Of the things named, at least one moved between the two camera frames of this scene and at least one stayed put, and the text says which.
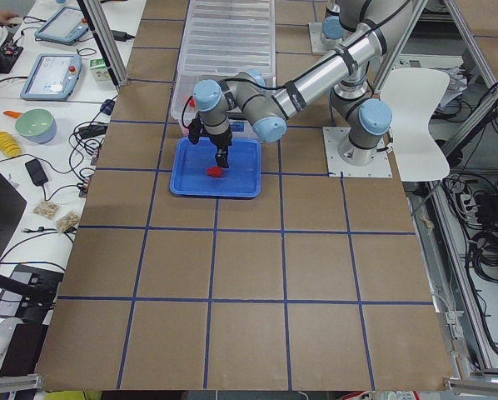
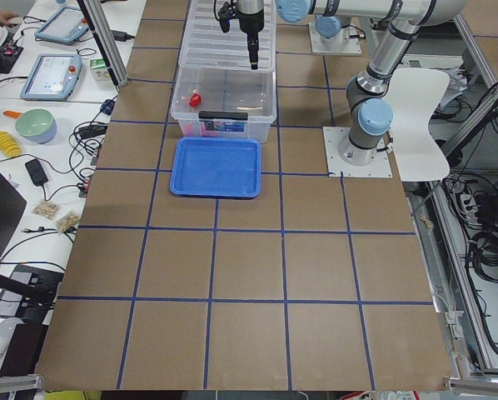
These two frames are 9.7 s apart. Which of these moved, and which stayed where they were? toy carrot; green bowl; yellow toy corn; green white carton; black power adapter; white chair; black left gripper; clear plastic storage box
Moved: black left gripper; clear plastic storage box
Stayed: black power adapter; yellow toy corn; white chair; toy carrot; green white carton; green bowl
